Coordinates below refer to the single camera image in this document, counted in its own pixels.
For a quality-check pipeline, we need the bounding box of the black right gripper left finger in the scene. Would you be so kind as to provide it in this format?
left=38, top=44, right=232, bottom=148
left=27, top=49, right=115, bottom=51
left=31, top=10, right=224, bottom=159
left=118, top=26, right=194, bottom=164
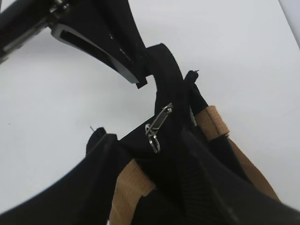
left=51, top=23, right=147, bottom=88

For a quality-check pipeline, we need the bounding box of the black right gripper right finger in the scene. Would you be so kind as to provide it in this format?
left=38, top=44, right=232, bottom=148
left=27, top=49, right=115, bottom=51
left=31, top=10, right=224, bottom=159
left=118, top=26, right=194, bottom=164
left=56, top=0, right=150, bottom=77

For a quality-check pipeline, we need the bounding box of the black tote bag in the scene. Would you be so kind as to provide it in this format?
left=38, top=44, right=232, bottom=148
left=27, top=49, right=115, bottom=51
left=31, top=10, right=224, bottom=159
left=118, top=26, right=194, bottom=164
left=0, top=44, right=300, bottom=225

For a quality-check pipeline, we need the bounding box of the tan rear bag handle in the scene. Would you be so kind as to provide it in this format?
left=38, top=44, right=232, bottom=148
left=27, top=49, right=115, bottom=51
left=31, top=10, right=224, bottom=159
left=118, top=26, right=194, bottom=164
left=195, top=105, right=280, bottom=201

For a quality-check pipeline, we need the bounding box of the tan bag handle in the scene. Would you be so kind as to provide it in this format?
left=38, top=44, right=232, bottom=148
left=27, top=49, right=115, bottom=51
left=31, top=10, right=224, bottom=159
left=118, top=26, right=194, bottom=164
left=195, top=105, right=280, bottom=201
left=108, top=159, right=156, bottom=225

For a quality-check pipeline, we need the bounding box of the tan front bag handle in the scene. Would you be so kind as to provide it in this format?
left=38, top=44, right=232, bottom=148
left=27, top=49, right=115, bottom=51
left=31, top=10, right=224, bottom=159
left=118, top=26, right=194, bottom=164
left=108, top=159, right=156, bottom=225

